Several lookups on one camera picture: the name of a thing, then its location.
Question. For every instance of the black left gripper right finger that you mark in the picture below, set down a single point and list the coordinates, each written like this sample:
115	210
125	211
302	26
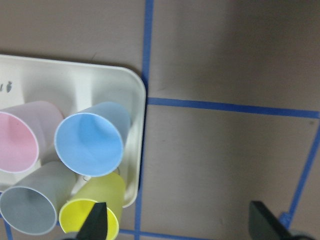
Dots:
263	225

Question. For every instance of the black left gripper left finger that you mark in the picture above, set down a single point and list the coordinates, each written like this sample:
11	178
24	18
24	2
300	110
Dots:
95	227

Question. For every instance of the yellow plastic cup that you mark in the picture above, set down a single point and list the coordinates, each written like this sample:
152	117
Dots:
109	189

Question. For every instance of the grey plastic cup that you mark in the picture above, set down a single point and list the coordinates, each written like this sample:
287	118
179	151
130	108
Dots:
32	205

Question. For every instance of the blue plastic cup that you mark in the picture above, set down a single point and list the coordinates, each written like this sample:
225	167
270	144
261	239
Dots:
92	142

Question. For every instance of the pink plastic cup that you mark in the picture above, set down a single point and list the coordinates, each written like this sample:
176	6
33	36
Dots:
26	133

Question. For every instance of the cream plastic tray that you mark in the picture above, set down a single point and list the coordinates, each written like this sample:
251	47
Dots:
73	87

